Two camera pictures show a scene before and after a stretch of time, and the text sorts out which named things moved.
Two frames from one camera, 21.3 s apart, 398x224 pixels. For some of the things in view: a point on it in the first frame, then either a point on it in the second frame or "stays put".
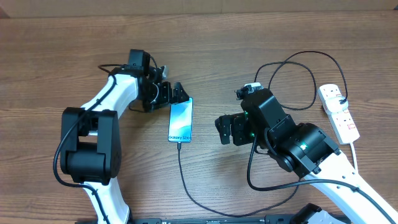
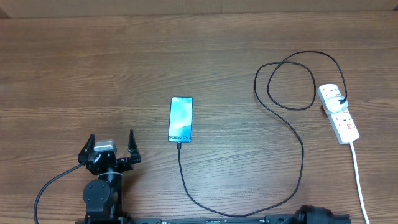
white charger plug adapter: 333,105 stays put
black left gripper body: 158,96 -> 123,164
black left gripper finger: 178,94 -> 133,149
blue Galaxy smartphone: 180,121 stays put
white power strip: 342,122 stays put
